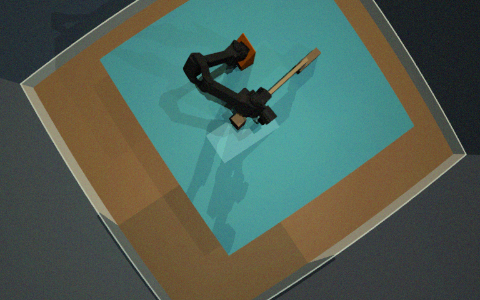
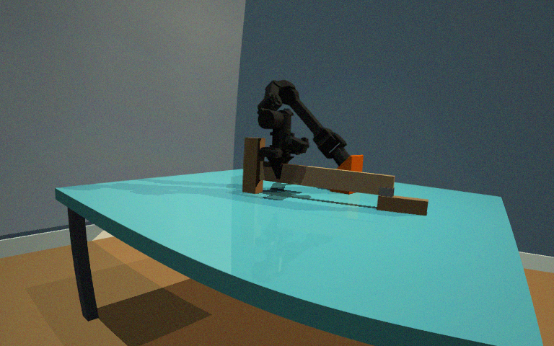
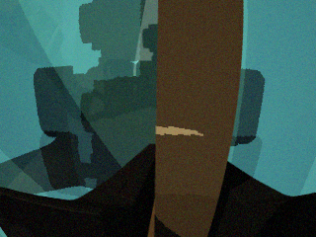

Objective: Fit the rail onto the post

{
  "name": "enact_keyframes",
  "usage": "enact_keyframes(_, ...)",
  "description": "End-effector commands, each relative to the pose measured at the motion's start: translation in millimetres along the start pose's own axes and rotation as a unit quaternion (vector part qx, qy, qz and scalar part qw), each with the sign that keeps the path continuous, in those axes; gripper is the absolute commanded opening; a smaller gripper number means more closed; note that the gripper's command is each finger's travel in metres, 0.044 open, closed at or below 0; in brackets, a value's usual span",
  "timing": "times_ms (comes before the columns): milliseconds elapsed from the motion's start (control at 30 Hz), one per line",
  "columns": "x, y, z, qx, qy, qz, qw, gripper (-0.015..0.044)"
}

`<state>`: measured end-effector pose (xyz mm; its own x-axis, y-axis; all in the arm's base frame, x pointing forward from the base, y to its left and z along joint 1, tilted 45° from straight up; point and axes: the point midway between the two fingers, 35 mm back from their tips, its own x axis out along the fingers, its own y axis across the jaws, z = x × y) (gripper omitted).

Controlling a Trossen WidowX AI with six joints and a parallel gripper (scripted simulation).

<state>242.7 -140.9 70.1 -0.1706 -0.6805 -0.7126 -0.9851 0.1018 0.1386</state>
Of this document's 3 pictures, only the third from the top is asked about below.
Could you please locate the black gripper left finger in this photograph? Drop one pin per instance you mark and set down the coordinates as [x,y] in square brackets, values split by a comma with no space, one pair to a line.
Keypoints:
[120,207]

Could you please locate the long brown wooden rail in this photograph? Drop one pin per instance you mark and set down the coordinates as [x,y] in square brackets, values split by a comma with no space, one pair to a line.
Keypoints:
[199,69]

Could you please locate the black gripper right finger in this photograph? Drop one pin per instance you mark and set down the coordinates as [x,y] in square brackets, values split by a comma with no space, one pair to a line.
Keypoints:
[248,208]

